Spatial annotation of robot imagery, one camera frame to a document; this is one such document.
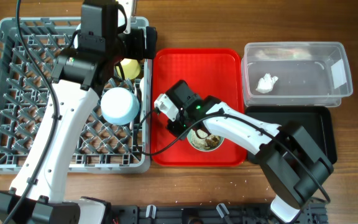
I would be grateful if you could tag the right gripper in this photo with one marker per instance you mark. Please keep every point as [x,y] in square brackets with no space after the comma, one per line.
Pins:
[173,127]

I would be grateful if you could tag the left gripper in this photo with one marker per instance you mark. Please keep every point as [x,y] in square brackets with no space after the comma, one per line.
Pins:
[138,51]

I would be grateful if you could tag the green bowl with food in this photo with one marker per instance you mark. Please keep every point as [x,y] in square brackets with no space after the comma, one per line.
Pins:
[204,142]

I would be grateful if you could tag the yellow plastic cup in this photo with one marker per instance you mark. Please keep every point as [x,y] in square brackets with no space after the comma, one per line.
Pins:
[128,69]

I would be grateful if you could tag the white napkin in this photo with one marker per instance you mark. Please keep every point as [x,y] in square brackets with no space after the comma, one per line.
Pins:
[266,83]

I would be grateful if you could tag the light blue plate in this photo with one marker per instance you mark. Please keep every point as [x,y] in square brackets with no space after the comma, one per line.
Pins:
[75,35]

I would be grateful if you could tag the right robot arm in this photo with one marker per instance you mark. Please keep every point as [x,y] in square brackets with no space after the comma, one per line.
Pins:
[292,162]

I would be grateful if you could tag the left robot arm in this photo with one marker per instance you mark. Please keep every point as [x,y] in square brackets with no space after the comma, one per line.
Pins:
[79,75]

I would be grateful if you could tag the grey dishwasher rack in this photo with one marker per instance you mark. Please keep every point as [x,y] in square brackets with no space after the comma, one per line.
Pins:
[102,147]

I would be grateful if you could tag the red plastic tray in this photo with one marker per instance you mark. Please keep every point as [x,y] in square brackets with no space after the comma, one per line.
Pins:
[215,72]

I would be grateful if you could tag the clear plastic bin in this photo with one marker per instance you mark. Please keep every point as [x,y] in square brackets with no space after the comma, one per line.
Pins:
[309,73]

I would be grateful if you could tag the black plastic tray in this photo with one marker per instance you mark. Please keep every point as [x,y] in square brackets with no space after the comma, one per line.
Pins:
[315,119]

